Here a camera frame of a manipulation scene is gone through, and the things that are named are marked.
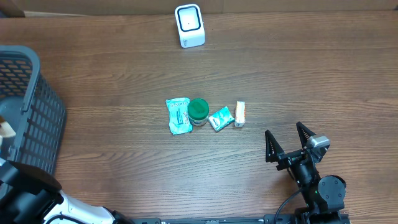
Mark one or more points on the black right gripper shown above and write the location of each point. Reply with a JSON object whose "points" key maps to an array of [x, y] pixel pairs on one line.
{"points": [[275, 152]]}

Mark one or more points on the orange white small box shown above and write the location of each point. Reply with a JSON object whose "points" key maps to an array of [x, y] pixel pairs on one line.
{"points": [[240, 114]]}

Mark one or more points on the small teal tissue pack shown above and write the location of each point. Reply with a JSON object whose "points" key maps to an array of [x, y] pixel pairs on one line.
{"points": [[221, 119]]}

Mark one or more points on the green lid jar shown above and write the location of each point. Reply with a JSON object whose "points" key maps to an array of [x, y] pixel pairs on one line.
{"points": [[198, 111]]}

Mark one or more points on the teal wet wipes pack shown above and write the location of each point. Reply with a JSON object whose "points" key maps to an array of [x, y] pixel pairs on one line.
{"points": [[179, 122]]}

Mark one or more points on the beige brown snack bag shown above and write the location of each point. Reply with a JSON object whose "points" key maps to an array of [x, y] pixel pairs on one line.
{"points": [[6, 131]]}

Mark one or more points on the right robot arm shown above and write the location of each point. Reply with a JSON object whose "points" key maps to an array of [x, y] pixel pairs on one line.
{"points": [[323, 196]]}

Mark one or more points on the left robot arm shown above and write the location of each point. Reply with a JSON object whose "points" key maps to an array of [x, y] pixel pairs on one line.
{"points": [[36, 197]]}

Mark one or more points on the white barcode scanner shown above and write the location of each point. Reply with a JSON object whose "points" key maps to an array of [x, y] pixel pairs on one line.
{"points": [[190, 26]]}

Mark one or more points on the grey plastic mesh basket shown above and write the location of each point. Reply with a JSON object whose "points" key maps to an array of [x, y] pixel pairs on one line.
{"points": [[32, 108]]}

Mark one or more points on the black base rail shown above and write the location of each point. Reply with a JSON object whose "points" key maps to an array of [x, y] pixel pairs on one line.
{"points": [[266, 219]]}

